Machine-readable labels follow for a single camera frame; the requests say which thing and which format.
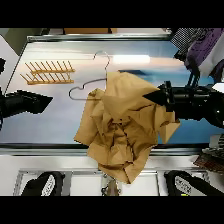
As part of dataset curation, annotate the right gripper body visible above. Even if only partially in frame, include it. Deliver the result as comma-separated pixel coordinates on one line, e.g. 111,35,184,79
159,80,179,113

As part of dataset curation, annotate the black and white checked garment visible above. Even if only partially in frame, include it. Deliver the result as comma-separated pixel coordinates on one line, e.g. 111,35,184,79
170,28,201,54

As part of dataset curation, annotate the brown checked garment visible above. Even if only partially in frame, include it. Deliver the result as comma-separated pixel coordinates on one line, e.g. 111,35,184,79
193,148,224,174

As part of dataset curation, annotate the wooden hanger rack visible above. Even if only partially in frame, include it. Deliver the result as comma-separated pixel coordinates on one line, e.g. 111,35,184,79
19,60,76,86

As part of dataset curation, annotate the tan long-sleeved shirt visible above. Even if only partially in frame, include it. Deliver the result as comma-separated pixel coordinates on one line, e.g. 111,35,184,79
73,70,181,185

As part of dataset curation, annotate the silver clothes hanger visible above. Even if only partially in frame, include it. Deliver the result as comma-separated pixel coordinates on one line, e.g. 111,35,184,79
68,49,113,101

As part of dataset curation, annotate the silver frame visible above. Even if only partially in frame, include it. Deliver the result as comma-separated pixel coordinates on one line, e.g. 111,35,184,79
0,33,224,197

